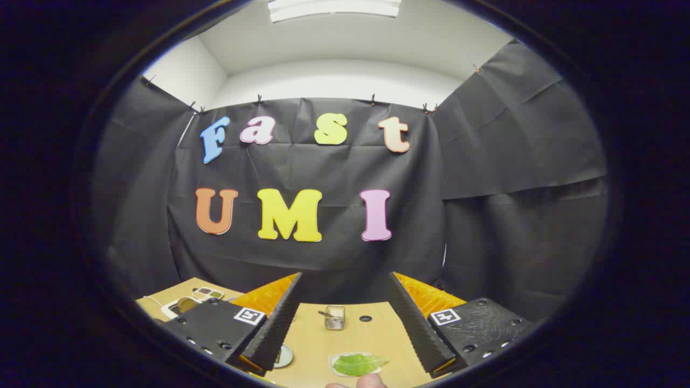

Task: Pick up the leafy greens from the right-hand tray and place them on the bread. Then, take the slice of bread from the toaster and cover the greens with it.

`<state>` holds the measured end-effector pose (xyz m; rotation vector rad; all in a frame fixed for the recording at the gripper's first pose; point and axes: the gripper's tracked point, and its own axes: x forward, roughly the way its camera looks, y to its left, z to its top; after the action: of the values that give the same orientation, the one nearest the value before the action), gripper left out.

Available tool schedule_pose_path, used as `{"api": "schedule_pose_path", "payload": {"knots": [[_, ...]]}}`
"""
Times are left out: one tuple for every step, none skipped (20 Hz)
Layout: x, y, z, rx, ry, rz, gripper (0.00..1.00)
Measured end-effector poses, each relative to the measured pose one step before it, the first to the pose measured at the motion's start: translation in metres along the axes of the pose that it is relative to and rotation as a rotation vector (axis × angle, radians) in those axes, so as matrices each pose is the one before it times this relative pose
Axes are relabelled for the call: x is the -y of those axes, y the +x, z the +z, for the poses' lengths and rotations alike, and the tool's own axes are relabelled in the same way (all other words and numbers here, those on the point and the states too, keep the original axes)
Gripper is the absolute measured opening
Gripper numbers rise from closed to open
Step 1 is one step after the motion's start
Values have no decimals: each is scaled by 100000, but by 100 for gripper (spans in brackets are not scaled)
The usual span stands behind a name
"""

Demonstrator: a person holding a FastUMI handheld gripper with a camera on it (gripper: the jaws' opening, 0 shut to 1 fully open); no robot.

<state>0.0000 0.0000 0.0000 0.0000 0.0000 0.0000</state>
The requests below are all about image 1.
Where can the green lettuce leaf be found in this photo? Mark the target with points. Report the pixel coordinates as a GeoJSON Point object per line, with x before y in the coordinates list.
{"type": "Point", "coordinates": [356, 365]}

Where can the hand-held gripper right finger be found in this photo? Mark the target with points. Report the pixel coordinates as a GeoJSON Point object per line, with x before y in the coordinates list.
{"type": "Point", "coordinates": [415, 323]}

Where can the white seasoning tray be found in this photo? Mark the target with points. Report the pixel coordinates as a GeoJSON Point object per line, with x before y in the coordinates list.
{"type": "Point", "coordinates": [208, 293]}

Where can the white toaster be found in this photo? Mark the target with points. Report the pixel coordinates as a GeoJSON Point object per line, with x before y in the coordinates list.
{"type": "Point", "coordinates": [168, 309]}

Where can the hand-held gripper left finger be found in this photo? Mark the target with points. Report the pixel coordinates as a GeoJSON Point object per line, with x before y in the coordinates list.
{"type": "Point", "coordinates": [280, 323]}

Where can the small white square plate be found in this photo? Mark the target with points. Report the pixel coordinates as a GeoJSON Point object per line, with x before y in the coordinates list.
{"type": "Point", "coordinates": [332, 362]}

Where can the white ceiling light panel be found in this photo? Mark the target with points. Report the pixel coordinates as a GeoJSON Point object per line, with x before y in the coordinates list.
{"type": "Point", "coordinates": [334, 8]}

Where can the pale green round plate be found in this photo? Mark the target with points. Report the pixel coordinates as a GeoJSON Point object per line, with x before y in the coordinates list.
{"type": "Point", "coordinates": [284, 357]}

